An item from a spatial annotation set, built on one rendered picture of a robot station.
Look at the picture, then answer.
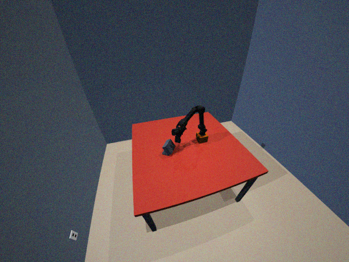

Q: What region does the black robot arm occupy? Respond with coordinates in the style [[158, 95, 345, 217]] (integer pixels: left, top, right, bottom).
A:
[[171, 105, 207, 136]]

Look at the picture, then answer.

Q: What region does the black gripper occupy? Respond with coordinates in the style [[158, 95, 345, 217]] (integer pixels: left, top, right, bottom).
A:
[[174, 133, 183, 143]]

